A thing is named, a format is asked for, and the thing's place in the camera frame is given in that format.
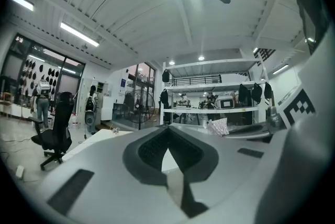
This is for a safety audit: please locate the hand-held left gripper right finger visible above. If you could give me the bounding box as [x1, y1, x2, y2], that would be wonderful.
[169, 126, 291, 224]

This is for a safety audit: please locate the white power strip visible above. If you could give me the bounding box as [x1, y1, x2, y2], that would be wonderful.
[15, 164, 26, 178]

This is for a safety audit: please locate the black office chair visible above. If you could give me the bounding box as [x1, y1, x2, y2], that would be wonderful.
[28, 91, 74, 172]

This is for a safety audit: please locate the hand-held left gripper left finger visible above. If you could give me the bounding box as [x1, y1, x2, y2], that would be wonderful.
[39, 126, 189, 224]

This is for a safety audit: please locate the black mezzanine railing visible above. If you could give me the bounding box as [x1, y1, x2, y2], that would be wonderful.
[172, 75, 222, 87]

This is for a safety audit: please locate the clear plastic jug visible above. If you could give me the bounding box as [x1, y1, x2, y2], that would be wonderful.
[69, 113, 80, 129]

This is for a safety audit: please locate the long ceiling tube light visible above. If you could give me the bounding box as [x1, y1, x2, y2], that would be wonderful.
[60, 21, 100, 48]
[7, 0, 35, 12]
[272, 63, 289, 75]

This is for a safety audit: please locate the white metal shelf rack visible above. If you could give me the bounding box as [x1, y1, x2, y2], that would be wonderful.
[161, 58, 274, 127]

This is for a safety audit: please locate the white box appliance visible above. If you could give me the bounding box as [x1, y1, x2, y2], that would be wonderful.
[217, 96, 235, 109]

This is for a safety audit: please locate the wall display of black bags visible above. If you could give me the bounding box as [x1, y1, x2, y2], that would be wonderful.
[18, 58, 59, 99]

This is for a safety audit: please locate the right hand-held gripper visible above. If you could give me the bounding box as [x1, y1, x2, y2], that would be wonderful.
[225, 24, 335, 224]

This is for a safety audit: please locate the dark glass window wall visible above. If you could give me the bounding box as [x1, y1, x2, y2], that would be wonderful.
[2, 33, 86, 116]

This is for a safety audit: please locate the white cabinet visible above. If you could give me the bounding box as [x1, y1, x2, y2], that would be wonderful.
[101, 94, 115, 121]

